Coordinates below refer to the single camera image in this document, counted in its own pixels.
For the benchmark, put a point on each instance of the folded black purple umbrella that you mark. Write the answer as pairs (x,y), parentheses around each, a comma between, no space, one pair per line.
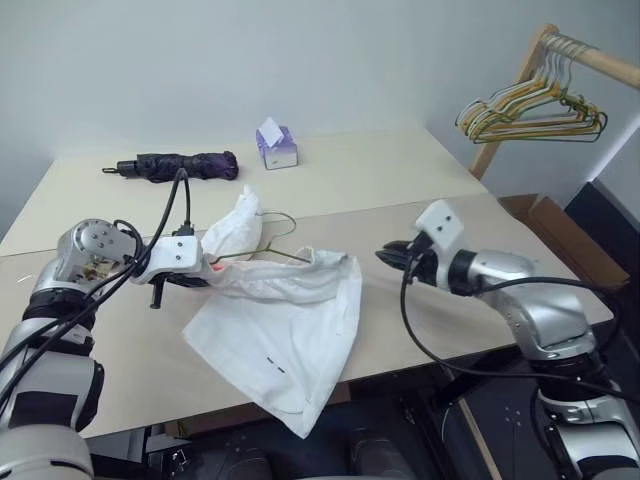
(200,167)

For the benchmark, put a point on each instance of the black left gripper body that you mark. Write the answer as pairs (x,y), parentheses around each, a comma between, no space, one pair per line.
(182,280)

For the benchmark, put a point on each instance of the black cabinet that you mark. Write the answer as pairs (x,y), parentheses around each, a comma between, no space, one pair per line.
(610,225)

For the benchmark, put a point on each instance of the dark rounded shape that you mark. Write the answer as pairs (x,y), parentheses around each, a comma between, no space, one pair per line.
(247,460)
(375,455)

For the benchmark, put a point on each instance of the wooden clothes rack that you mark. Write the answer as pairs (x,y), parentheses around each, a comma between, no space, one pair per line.
(615,62)

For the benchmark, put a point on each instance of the white shirt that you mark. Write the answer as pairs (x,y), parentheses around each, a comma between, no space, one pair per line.
(280,340)

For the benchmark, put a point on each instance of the hangers on wooden rack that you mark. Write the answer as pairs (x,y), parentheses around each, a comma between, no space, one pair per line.
(550,129)

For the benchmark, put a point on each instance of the purple tissue box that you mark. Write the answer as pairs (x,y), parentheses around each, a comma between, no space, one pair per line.
(280,155)

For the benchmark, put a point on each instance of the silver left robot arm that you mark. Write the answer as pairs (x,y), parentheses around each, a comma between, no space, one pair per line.
(50,380)

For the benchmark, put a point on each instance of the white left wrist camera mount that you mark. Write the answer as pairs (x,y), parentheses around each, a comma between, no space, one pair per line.
(175,252)

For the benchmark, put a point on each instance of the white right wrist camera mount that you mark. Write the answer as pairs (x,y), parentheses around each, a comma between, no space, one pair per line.
(442,225)

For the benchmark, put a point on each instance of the brown cardboard box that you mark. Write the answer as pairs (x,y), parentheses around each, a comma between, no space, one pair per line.
(550,215)

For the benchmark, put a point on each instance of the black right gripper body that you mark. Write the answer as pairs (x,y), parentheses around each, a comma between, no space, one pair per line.
(425,262)

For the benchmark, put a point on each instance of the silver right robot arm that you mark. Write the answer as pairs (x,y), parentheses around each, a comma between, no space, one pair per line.
(550,310)

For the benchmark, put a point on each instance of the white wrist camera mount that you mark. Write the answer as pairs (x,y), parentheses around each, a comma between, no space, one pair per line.
(175,252)
(442,225)

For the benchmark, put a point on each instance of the black metal table frame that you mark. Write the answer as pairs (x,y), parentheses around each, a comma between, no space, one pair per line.
(465,385)

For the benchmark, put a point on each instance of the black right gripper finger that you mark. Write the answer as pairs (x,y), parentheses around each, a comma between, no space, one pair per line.
(392,261)
(395,246)

